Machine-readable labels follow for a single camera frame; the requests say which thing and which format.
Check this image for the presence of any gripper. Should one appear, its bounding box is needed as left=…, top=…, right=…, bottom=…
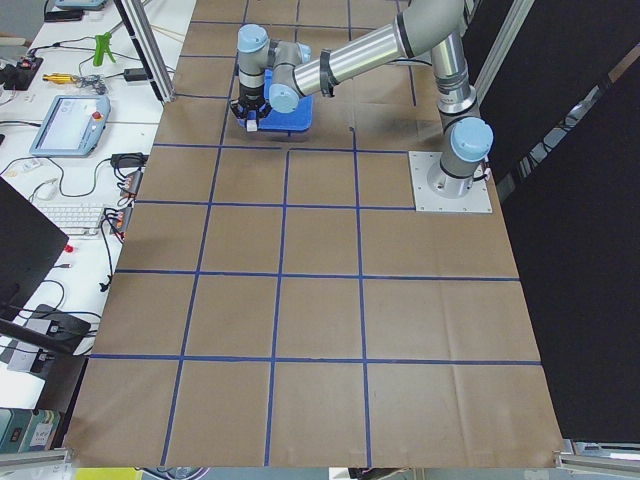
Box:
left=230, top=84, right=272, bottom=122

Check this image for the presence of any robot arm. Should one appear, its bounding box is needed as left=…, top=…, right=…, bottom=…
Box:
left=229, top=1, right=494, bottom=199

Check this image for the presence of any blue plastic tray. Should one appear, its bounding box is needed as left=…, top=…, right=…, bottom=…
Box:
left=258, top=97, right=314, bottom=133

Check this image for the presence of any black power adapter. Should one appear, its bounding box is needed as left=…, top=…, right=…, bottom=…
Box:
left=123, top=68, right=148, bottom=83

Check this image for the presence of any green clamp tool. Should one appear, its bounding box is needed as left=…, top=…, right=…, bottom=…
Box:
left=92, top=32, right=116, bottom=67

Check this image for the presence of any teach pendant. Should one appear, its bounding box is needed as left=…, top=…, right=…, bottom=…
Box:
left=29, top=95, right=111, bottom=157

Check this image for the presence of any white keyboard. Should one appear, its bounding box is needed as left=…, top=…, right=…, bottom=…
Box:
left=34, top=202, right=105, bottom=237

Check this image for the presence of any black monitor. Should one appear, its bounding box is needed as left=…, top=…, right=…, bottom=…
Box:
left=0, top=180, right=69, bottom=321

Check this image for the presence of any aluminium frame post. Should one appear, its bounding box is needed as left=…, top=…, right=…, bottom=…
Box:
left=114, top=0, right=175, bottom=104

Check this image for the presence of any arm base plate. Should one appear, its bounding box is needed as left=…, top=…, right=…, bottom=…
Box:
left=408, top=151, right=493, bottom=214

